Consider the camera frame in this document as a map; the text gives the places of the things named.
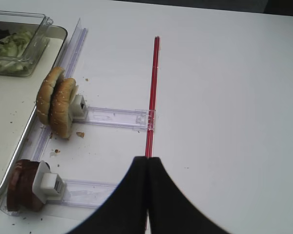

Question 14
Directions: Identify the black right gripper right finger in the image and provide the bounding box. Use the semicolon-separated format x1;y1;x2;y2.
148;157;227;234

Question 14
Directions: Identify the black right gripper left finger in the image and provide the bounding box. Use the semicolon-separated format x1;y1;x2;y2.
69;156;148;234

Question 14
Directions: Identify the meat patty slice inner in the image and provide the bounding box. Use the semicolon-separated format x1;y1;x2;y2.
16;159;44;212

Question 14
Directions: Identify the meat patty slice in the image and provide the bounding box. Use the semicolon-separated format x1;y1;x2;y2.
6;159;29;212
16;159;44;212

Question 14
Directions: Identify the meat patty slice outer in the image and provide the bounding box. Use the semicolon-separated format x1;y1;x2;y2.
6;159;29;212

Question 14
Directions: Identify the green lettuce in container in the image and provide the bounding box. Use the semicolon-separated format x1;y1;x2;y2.
0;29;49;74

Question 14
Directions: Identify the clear pusher track lower right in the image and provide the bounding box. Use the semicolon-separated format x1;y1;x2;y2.
46;179;118;209

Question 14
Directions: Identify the clear pusher track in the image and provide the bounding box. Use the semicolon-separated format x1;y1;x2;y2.
46;179;118;209
73;106;155;131

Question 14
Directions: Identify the white pusher block lower right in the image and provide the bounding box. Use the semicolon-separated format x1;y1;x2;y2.
32;161;66;204

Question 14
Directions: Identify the white pusher block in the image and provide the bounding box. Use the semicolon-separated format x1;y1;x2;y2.
32;161;66;204
69;95;87;120

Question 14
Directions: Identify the clear pusher track upper right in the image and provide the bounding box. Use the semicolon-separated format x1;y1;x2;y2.
73;106;155;131

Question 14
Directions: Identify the sesame bun top inner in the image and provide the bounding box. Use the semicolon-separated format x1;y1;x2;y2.
49;78;77;139

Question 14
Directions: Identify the sesame bun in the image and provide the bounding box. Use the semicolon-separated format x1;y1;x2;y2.
49;78;77;139
36;67;64;125

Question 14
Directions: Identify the white pusher block upper right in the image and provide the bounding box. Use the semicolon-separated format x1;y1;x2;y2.
69;95;87;120

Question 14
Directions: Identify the red strip right side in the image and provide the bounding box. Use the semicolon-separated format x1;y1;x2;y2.
145;36;160;159

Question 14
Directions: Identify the sesame bun top outer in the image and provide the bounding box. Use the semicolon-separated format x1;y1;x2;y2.
36;67;64;125

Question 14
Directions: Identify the metal serving tray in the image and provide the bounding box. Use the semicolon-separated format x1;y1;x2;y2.
0;26;68;195

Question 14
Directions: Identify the clear plastic salad container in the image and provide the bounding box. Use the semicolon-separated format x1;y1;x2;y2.
0;11;53;77

